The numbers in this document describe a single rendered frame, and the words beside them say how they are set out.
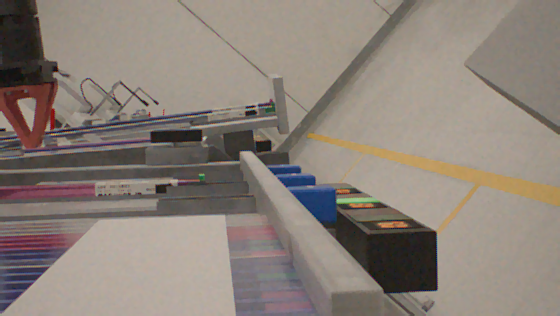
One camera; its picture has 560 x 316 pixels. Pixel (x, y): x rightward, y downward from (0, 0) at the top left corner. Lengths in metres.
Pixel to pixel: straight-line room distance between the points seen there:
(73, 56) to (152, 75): 0.74
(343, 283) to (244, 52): 8.09
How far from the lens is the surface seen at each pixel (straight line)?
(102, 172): 0.86
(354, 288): 0.20
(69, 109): 5.34
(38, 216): 0.55
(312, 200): 0.54
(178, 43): 8.29
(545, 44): 0.80
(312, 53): 8.33
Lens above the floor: 0.78
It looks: 5 degrees down
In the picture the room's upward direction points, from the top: 50 degrees counter-clockwise
